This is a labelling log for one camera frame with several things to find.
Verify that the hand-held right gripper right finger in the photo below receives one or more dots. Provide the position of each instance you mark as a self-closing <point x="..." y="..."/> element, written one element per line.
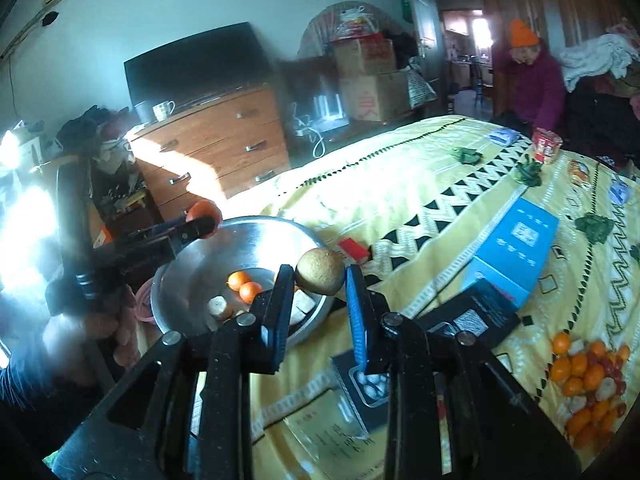
<point x="357" y="315"/>

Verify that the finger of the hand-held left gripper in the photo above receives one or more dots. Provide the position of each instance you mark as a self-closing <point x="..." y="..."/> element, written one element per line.
<point x="195" y="230"/>

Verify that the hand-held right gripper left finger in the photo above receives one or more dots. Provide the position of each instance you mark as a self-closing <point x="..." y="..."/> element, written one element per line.
<point x="277" y="320"/>

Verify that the small orange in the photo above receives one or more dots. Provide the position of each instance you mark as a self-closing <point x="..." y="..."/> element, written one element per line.
<point x="250" y="291"/>
<point x="202" y="208"/>
<point x="238" y="280"/>

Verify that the pale cut fruit chunk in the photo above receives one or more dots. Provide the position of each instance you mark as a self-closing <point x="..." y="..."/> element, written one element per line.
<point x="577" y="346"/>
<point x="577" y="404"/>
<point x="606" y="389"/>
<point x="218" y="306"/>
<point x="302" y="305"/>

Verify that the metal bowl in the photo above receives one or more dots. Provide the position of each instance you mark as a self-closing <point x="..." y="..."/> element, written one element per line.
<point x="210" y="260"/>

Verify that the pile of oranges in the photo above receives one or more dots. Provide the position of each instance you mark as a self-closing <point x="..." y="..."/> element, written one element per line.
<point x="580" y="365"/>

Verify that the person's left forearm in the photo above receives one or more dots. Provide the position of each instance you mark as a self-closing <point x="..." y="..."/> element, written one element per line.
<point x="35" y="375"/>

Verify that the person's left hand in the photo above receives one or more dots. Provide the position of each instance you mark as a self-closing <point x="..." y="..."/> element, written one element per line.
<point x="125" y="330"/>

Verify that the pink plastic container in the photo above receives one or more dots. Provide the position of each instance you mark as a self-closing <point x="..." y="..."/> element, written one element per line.
<point x="145" y="300"/>

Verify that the small red box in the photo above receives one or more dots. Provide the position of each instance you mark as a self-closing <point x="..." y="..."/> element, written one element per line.
<point x="354" y="250"/>

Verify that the wooden dresser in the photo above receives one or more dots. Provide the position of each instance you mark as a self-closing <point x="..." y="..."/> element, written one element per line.
<point x="215" y="140"/>

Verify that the black printed box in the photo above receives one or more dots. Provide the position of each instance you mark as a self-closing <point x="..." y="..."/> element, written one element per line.
<point x="480" y="310"/>

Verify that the white mug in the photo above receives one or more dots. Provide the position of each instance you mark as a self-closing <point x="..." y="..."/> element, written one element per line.
<point x="162" y="111"/>

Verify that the printed paper sheet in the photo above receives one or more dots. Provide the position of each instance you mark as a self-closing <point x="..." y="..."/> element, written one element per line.
<point x="325" y="435"/>

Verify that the metal cup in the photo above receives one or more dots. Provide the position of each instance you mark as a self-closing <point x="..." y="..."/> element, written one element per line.
<point x="142" y="111"/>

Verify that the heap of dark clothes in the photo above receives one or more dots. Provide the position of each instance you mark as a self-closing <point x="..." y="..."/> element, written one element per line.
<point x="95" y="132"/>

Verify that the yellow patterned bedsheet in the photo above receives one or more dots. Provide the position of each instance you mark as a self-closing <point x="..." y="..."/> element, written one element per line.
<point x="425" y="200"/>

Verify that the black television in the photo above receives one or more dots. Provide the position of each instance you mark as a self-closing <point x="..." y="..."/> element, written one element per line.
<point x="195" y="65"/>

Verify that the blue and green carton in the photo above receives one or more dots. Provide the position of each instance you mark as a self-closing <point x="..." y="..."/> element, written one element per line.
<point x="515" y="245"/>

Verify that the white router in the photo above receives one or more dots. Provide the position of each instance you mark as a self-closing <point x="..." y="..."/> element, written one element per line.
<point x="327" y="107"/>

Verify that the dark framed panel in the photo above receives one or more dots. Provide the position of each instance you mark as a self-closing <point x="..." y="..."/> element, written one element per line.
<point x="305" y="85"/>

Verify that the green leafy vegetable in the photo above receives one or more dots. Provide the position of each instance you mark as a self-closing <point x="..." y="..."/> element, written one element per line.
<point x="529" y="172"/>
<point x="465" y="155"/>
<point x="636" y="253"/>
<point x="594" y="227"/>

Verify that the large brown cardboard box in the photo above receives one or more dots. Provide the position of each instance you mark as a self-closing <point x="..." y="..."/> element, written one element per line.
<point x="375" y="97"/>

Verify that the small blue packet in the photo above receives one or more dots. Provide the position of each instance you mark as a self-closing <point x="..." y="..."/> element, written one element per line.
<point x="619" y="192"/>
<point x="502" y="136"/>

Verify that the round folded table top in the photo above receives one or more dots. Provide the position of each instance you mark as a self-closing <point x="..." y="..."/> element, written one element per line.
<point x="320" y="30"/>

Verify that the patterned plastic bag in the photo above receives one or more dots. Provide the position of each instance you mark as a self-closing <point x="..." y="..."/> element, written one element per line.
<point x="421" y="87"/>

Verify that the red printed cardboard box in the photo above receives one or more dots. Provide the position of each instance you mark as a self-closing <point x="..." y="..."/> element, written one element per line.
<point x="362" y="55"/>

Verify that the red instant noodle cup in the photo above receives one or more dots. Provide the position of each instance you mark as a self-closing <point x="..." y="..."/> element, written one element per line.
<point x="547" y="146"/>

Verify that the pile of red cherry tomatoes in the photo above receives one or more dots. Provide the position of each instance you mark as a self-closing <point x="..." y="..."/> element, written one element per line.
<point x="607" y="365"/>

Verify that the room door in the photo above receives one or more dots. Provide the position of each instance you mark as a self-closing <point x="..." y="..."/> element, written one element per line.
<point x="425" y="35"/>

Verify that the pile of clothes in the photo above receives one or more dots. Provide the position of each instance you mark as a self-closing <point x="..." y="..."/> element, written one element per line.
<point x="605" y="90"/>

